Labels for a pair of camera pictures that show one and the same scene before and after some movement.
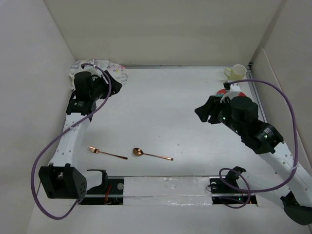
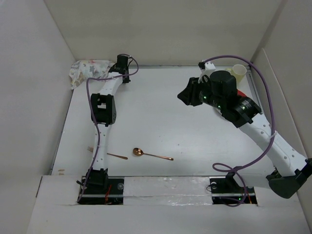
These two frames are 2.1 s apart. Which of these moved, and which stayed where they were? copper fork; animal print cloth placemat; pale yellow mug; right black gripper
Moved: right black gripper
Stayed: pale yellow mug; copper fork; animal print cloth placemat
